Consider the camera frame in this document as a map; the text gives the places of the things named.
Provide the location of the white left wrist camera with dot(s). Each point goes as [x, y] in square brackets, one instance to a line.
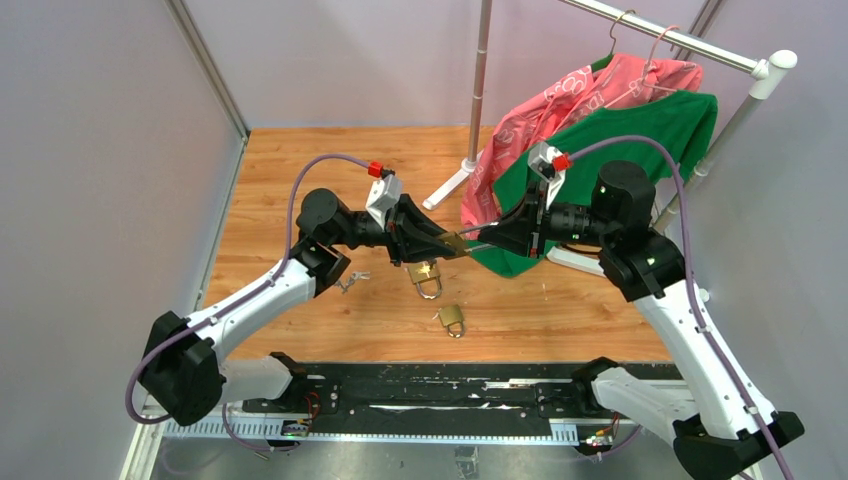
[384, 194]

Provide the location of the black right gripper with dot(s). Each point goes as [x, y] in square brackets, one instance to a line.
[518, 230]

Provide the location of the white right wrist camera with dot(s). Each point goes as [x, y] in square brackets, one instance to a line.
[550, 165]

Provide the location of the large brass padlock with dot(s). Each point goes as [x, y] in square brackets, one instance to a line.
[452, 320]

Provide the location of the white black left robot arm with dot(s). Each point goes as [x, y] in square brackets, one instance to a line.
[185, 366]

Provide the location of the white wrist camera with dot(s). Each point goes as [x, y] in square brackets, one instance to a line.
[550, 165]
[384, 194]

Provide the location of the pink printed shirt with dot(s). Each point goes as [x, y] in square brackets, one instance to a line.
[616, 81]

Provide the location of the metal clothes rack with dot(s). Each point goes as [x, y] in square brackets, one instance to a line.
[766, 74]

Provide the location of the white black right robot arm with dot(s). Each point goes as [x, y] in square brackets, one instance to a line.
[722, 427]

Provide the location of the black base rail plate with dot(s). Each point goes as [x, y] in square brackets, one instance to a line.
[435, 399]

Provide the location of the small brass padlock with key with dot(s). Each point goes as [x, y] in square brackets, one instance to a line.
[459, 243]

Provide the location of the green t-shirt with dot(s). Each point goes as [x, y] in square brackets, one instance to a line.
[609, 152]

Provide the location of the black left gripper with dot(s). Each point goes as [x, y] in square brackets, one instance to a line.
[398, 224]

